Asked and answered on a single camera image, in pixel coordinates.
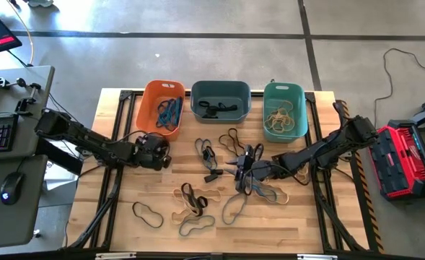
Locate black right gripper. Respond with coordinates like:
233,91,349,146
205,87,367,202
225,144,275,194

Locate wide cream rubber band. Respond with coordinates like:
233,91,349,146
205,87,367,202
276,114,295,131

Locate orange plastic basket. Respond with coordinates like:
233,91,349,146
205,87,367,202
135,79,186,142

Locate slate blue plastic basket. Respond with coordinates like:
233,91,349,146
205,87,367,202
190,80,252,124

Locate teal green plastic basket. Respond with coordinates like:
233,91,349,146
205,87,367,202
262,82,309,144

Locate white paper sheet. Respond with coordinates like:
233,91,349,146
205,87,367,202
44,158,78,192

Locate yellow black hazard tape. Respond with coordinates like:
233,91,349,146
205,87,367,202
336,100,385,254

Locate black computer mouse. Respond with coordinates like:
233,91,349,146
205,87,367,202
0,172,25,206

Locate grey desk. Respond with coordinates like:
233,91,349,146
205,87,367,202
0,65,56,250

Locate red black tool case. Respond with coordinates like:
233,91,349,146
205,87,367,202
369,120,425,202

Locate silver metal bracket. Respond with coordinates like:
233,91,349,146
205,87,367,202
297,253,338,260
95,252,137,260

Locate yellow cable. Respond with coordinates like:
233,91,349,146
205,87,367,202
6,0,35,66

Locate black floor cable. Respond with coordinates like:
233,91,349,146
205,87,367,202
373,48,425,127

